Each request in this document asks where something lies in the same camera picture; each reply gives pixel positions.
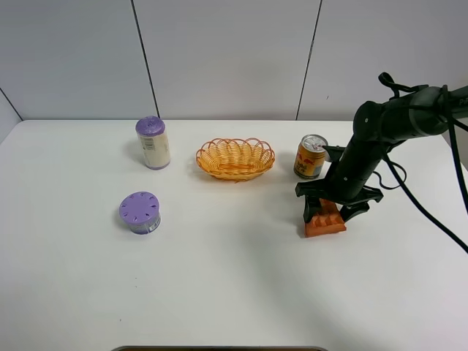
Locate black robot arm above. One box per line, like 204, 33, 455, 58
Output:
295, 86, 467, 222

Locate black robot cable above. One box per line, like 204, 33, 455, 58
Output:
372, 72, 468, 254

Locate tall purple-capped white bottle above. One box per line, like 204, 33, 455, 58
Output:
135, 116, 170, 170

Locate gold energy drink can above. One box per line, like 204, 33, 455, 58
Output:
293, 135, 328, 179

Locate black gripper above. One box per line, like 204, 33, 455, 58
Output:
295, 178, 383, 223

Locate short purple air freshener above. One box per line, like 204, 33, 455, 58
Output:
118, 192, 161, 235

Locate orange wicker basket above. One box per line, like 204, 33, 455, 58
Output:
195, 137, 276, 182

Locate orange waffle slice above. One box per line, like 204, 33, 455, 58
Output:
304, 199, 347, 238

